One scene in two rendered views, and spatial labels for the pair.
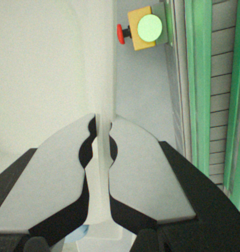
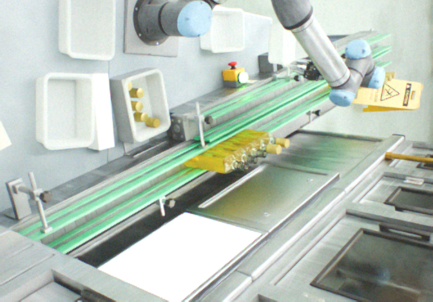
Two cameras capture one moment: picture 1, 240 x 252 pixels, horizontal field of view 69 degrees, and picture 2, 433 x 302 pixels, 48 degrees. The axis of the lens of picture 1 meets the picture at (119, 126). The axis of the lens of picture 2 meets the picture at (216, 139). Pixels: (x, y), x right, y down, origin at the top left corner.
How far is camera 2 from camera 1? 1.90 m
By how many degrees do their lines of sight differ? 83
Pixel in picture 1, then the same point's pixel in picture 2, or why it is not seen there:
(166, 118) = (189, 96)
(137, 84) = (206, 73)
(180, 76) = (239, 92)
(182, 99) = (232, 95)
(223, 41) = (247, 106)
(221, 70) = (240, 109)
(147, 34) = (245, 76)
